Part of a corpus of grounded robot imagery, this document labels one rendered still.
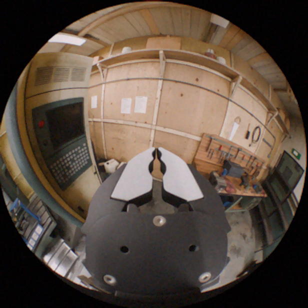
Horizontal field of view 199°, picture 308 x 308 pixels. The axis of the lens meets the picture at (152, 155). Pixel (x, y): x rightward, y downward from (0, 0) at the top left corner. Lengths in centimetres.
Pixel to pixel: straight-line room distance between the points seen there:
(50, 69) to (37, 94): 19
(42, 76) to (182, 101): 166
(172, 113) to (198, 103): 47
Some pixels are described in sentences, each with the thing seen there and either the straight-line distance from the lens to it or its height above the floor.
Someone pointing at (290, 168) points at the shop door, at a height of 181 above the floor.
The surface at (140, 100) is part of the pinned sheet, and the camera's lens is 166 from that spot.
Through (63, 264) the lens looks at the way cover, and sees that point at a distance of 126.
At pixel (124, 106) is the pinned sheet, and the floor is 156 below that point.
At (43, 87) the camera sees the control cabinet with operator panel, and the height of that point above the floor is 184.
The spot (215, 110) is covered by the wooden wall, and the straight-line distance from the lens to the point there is 166.
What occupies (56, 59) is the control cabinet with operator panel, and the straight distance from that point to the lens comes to 88.
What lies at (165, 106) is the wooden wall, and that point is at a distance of 154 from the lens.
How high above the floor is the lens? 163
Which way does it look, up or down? 32 degrees down
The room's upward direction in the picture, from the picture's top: 9 degrees clockwise
